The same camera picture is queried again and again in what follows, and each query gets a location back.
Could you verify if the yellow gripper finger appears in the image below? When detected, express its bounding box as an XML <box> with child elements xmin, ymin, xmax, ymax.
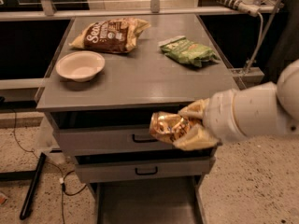
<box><xmin>178</xmin><ymin>99</ymin><xmax>209</xmax><ymax>119</ymax></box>
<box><xmin>173</xmin><ymin>124</ymin><xmax>219</xmax><ymax>151</ymax></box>

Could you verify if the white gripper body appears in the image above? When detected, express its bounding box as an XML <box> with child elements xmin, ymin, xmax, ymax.
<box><xmin>202</xmin><ymin>89</ymin><xmax>250</xmax><ymax>144</ymax></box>

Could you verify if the orange gold snack bag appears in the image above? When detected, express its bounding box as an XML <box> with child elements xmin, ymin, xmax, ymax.
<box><xmin>149</xmin><ymin>111</ymin><xmax>202</xmax><ymax>144</ymax></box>

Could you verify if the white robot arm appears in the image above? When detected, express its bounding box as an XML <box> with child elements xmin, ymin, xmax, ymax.
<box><xmin>174</xmin><ymin>60</ymin><xmax>299</xmax><ymax>150</ymax></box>

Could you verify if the grey middle drawer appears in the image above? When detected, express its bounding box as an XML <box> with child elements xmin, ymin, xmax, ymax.
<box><xmin>76</xmin><ymin>148</ymin><xmax>213</xmax><ymax>183</ymax></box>

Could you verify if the grey drawer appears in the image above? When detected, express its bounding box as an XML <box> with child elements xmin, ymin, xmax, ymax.
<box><xmin>50</xmin><ymin>104</ymin><xmax>219</xmax><ymax>157</ymax></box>
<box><xmin>76</xmin><ymin>148</ymin><xmax>213</xmax><ymax>183</ymax></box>
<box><xmin>95</xmin><ymin>175</ymin><xmax>205</xmax><ymax>224</ymax></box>

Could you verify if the grey bottom drawer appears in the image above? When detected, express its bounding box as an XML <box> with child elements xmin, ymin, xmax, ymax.
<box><xmin>95</xmin><ymin>175</ymin><xmax>205</xmax><ymax>224</ymax></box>

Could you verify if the grey drawer cabinet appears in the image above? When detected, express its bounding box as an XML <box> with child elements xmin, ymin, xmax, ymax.
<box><xmin>35</xmin><ymin>13</ymin><xmax>246</xmax><ymax>224</ymax></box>

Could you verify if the grey top drawer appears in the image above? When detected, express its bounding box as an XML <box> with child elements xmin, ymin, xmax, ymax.
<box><xmin>50</xmin><ymin>104</ymin><xmax>219</xmax><ymax>157</ymax></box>

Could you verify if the green snack bag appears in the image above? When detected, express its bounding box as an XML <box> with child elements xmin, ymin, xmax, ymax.
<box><xmin>158</xmin><ymin>35</ymin><xmax>220</xmax><ymax>68</ymax></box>

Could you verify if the brown chip bag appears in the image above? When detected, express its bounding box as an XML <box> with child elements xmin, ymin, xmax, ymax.
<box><xmin>69</xmin><ymin>17</ymin><xmax>150</xmax><ymax>54</ymax></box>

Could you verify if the white power strip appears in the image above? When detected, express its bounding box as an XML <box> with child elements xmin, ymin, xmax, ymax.
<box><xmin>215</xmin><ymin>0</ymin><xmax>260</xmax><ymax>17</ymax></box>

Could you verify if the white paper bowl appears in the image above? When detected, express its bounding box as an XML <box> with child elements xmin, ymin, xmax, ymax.
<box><xmin>55</xmin><ymin>51</ymin><xmax>106</xmax><ymax>82</ymax></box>

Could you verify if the black metal floor leg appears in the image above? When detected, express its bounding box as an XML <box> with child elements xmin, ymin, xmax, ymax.
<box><xmin>19</xmin><ymin>153</ymin><xmax>46</xmax><ymax>220</ymax></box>

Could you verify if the black floor cable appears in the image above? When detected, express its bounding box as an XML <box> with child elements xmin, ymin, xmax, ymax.
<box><xmin>6</xmin><ymin>105</ymin><xmax>88</xmax><ymax>224</ymax></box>

